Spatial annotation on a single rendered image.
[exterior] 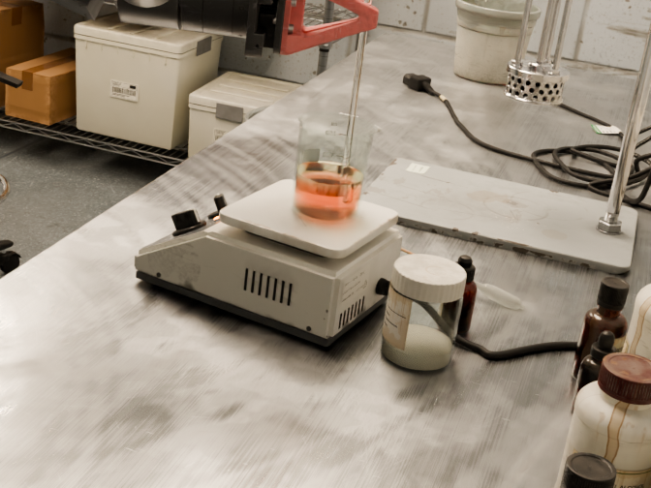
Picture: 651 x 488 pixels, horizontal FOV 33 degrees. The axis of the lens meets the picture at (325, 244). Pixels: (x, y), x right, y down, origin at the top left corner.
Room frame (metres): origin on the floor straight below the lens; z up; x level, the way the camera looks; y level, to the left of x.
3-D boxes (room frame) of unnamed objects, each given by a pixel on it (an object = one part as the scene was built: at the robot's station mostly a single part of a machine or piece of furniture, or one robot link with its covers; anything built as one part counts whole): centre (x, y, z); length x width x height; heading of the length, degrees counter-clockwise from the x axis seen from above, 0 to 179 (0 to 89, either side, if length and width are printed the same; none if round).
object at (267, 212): (0.87, 0.02, 0.83); 0.12 x 0.12 x 0.01; 65
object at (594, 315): (0.80, -0.23, 0.79); 0.04 x 0.04 x 0.09
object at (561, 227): (1.16, -0.19, 0.76); 0.30 x 0.20 x 0.01; 75
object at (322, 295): (0.88, 0.04, 0.79); 0.22 x 0.13 x 0.08; 65
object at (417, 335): (0.80, -0.09, 0.79); 0.06 x 0.06 x 0.08
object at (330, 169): (0.87, 0.00, 0.88); 0.07 x 0.06 x 0.08; 81
